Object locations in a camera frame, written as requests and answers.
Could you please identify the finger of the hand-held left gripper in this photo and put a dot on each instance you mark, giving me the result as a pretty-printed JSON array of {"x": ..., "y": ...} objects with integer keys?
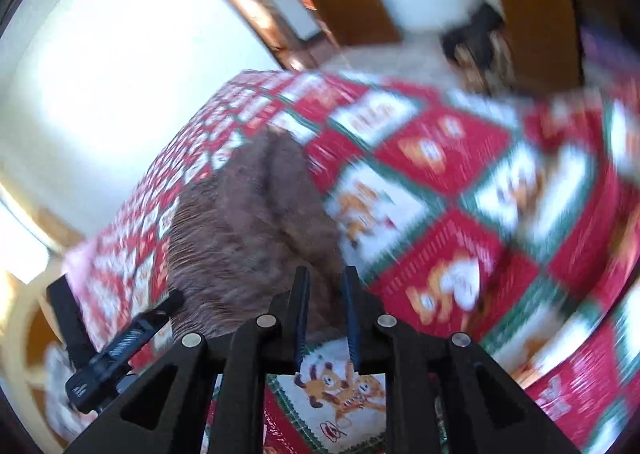
[
  {"x": 67, "y": 319},
  {"x": 145, "y": 324}
]

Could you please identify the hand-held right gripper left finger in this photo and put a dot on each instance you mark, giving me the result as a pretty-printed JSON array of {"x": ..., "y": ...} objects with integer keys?
[{"x": 300, "y": 314}]

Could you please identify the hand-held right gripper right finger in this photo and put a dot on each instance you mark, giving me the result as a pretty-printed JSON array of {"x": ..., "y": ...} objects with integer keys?
[{"x": 352, "y": 319}]

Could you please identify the brown fuzzy garment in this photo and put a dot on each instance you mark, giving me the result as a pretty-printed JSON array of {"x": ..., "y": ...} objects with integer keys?
[{"x": 250, "y": 234}]

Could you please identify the wooden headboard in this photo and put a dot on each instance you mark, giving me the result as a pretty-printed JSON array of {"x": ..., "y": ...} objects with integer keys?
[{"x": 25, "y": 344}]

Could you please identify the window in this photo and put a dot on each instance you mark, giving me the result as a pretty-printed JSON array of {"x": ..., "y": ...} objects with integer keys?
[{"x": 20, "y": 239}]

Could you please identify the red patchwork printed blanket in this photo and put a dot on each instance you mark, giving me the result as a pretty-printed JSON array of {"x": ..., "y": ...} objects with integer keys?
[{"x": 450, "y": 209}]

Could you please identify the wooden cabinet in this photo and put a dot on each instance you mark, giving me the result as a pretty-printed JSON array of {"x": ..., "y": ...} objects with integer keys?
[{"x": 535, "y": 9}]

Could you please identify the wooden door frame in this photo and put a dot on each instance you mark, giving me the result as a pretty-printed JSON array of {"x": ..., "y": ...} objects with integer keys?
[{"x": 250, "y": 9}]

